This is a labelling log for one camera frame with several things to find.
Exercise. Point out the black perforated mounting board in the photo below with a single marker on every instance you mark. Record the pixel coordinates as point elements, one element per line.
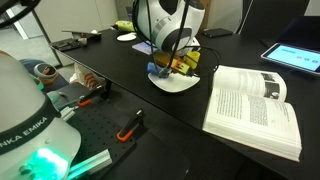
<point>96,133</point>

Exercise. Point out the black office chair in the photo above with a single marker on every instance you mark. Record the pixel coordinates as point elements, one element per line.
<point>273,16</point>

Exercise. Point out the black orange clamp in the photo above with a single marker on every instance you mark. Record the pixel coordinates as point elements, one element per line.
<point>130,126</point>
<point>91,96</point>

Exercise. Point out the white square plate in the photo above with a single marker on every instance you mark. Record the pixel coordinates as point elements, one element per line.
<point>176,83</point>

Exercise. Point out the black flat tray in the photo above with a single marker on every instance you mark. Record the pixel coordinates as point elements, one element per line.
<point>68,44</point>

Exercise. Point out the white handheld device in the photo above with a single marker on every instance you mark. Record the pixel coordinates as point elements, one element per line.
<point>53,96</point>

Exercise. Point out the open white book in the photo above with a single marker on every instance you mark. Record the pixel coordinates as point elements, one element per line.
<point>250,113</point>

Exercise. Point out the black phone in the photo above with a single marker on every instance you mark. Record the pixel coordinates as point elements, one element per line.
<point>216,32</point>

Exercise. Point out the person's leg in jeans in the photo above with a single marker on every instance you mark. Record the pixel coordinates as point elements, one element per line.
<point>33,65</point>

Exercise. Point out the yellow green toy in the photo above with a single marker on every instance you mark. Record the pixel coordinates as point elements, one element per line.
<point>125,26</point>

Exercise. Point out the purple UIST booklet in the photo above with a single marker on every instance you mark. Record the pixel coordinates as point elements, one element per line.
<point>141,48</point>

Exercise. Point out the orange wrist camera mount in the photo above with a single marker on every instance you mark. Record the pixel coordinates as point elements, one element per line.
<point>181,68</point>

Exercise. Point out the person's hand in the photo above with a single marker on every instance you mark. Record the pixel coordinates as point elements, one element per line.
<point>51,76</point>

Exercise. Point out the grey VR controller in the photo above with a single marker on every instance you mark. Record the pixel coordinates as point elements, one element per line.
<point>41,70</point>

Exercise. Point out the dark stand with white top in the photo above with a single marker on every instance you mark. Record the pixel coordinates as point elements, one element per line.
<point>83,33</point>

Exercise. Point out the tablet with lit screen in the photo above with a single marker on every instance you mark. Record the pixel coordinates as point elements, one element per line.
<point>293,58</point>

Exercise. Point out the white round disc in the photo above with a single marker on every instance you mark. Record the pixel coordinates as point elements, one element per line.
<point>126,37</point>

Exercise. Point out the aluminium extrusion rail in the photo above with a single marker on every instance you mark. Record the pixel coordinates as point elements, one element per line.
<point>90,163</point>
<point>67,113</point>

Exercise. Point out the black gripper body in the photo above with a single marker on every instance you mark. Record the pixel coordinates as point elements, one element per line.
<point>171,68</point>

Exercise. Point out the brown cardboard box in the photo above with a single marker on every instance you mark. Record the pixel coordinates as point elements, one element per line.
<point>206,13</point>

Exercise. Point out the white red striped bag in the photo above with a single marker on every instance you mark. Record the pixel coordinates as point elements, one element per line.
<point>85,76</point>

